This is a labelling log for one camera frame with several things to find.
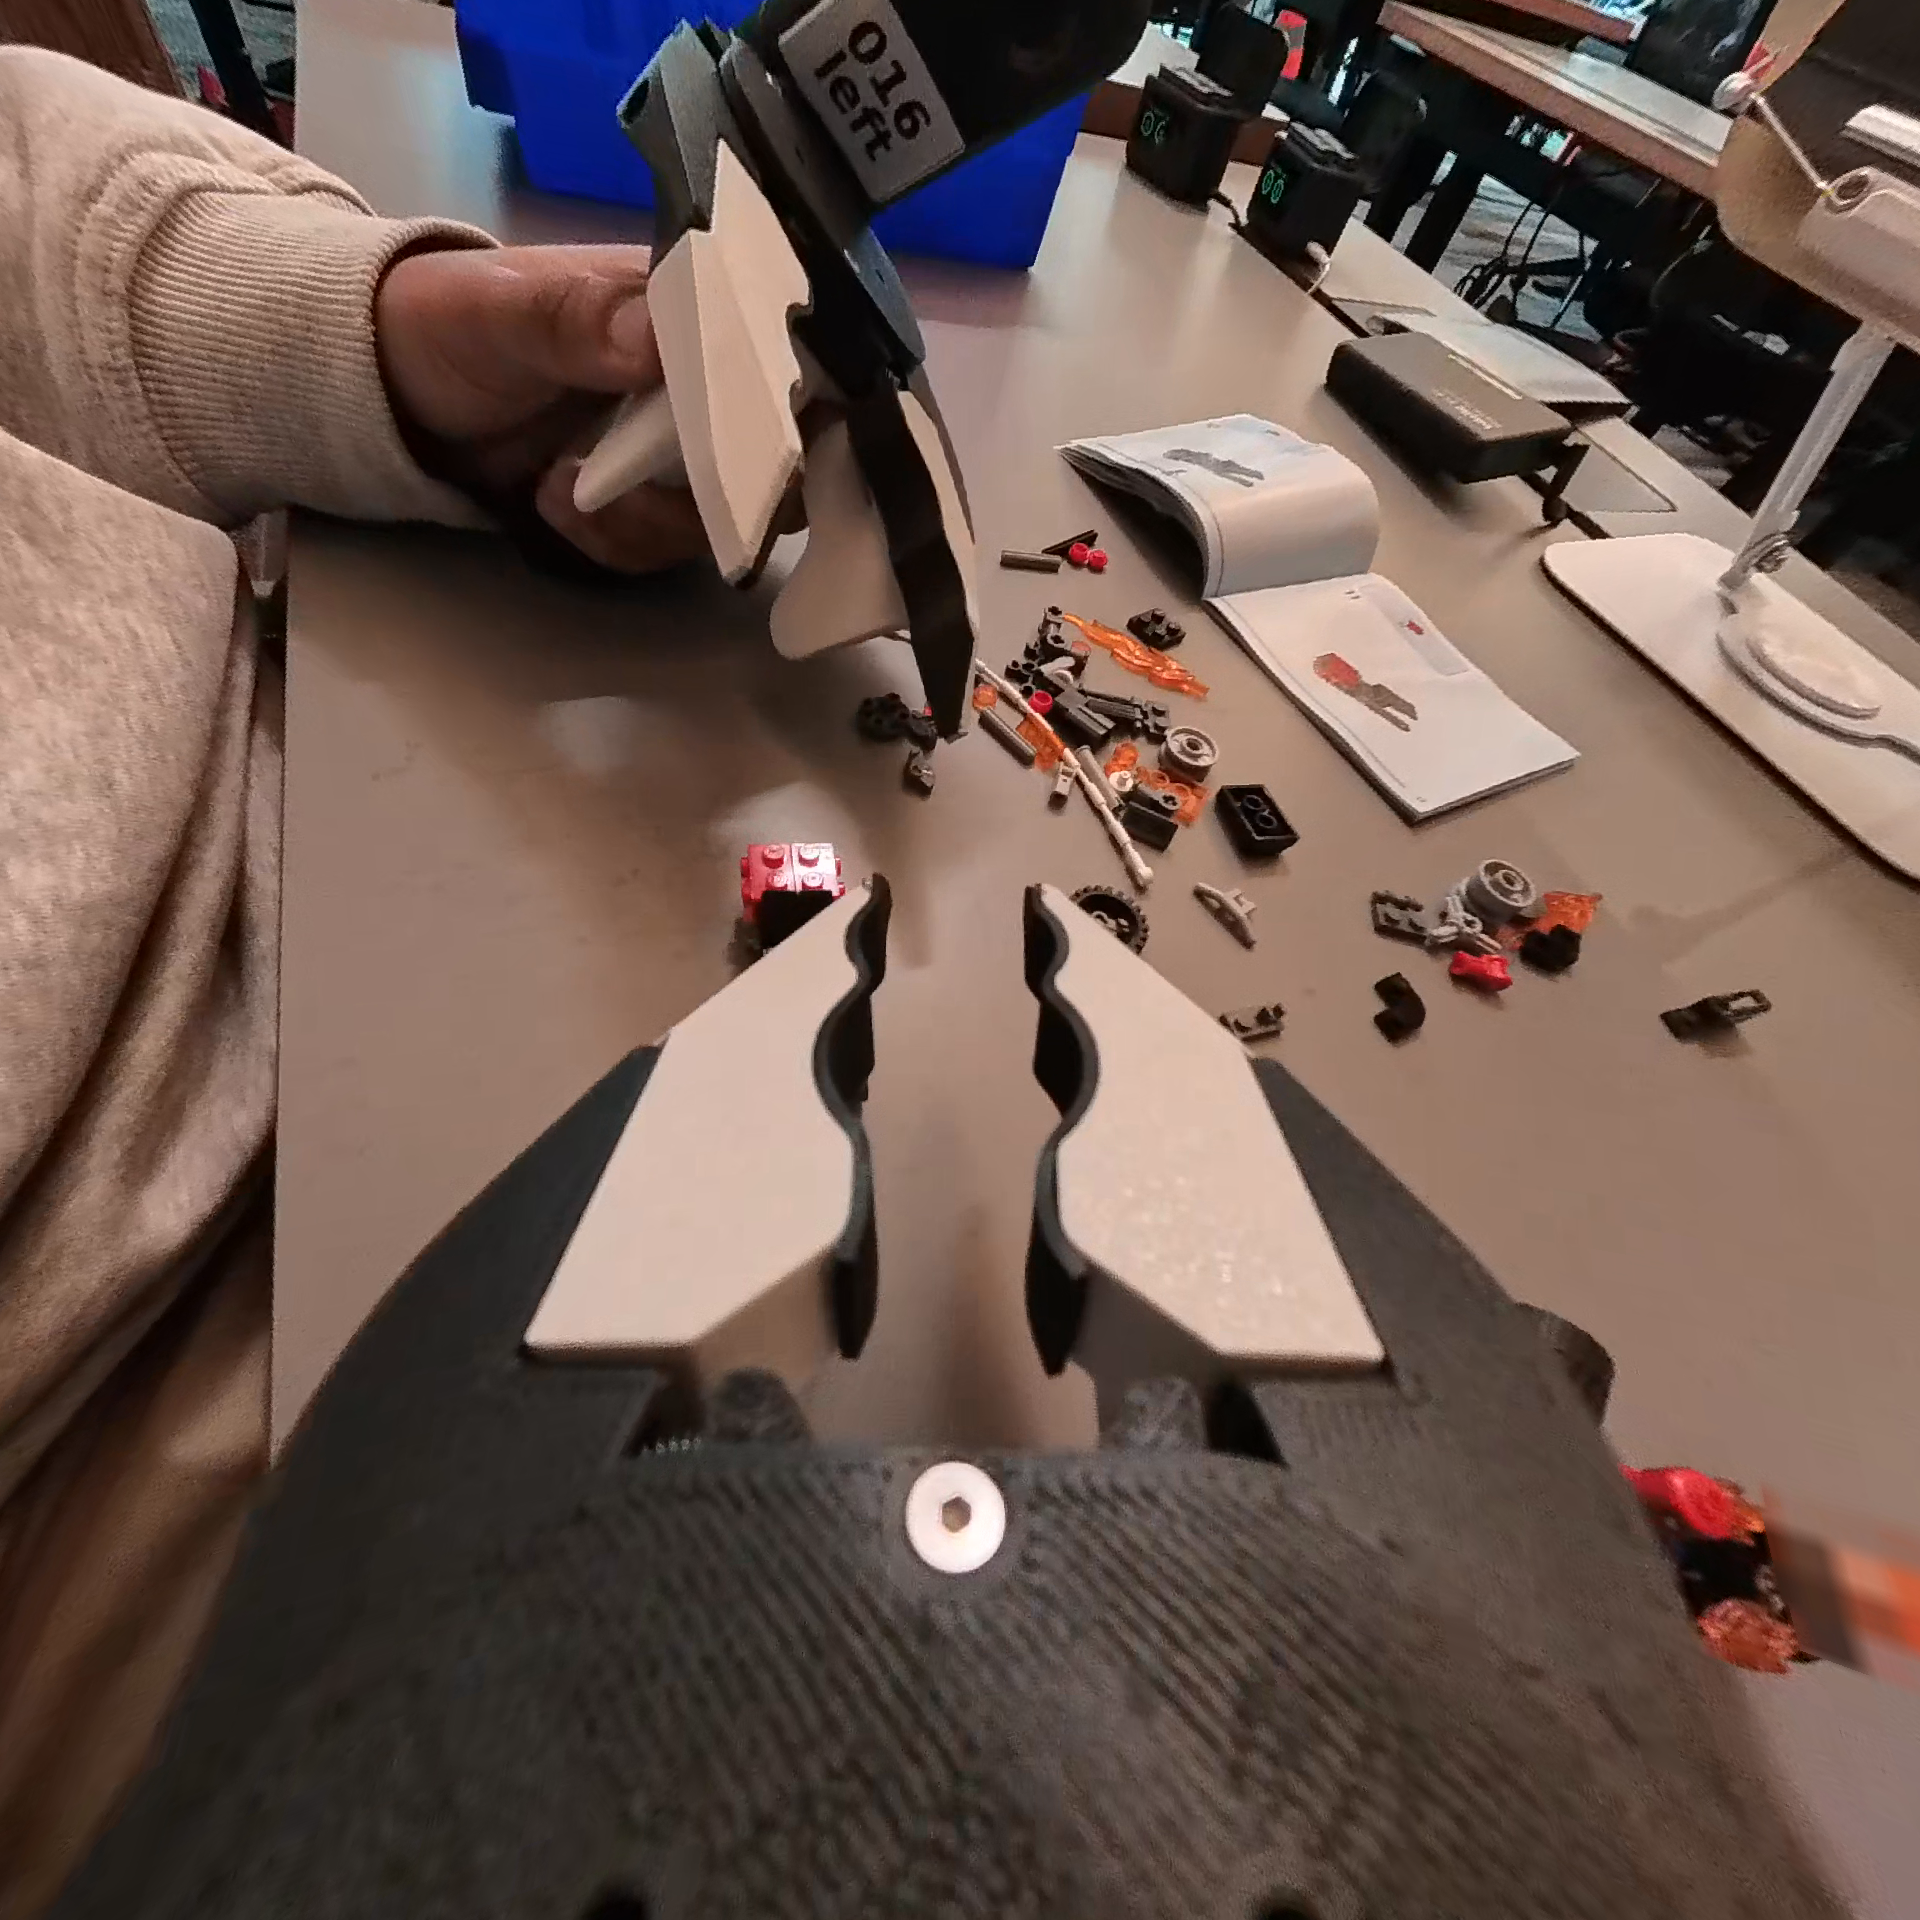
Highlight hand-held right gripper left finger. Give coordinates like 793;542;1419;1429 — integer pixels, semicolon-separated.
526;877;896;1366

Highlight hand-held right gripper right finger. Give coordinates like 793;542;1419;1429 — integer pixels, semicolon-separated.
1020;883;1390;1378

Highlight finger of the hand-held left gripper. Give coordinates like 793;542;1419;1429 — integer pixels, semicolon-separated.
644;139;815;589
767;372;988;740

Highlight lego pieces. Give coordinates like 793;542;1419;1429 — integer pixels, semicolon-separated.
854;525;1775;1048

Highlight lego instruction booklet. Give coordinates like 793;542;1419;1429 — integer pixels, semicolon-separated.
1055;417;1581;826

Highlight person's left forearm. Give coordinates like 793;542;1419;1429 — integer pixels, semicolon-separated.
0;45;505;531

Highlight red lego assembly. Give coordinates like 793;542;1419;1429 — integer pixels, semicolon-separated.
731;840;859;964

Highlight person's left hand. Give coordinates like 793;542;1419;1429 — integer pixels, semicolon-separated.
375;241;725;582

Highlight black charger with green light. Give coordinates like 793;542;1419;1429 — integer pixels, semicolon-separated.
1246;124;1368;261
1124;65;1251;209

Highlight blue plastic bin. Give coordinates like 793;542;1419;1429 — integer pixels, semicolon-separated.
451;0;1092;275

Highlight flat black box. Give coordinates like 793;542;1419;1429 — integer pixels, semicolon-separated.
1326;330;1580;484

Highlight wooden background desk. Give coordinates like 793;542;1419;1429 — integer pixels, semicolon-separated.
1371;0;1777;203

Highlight red orange plastic packet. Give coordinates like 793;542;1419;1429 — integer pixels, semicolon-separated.
1620;1462;1920;1677

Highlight person's torso in beige sweater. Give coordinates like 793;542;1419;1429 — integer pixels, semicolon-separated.
0;428;291;1501

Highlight white stand with flat base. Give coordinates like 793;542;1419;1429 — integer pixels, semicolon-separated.
1544;66;1920;883

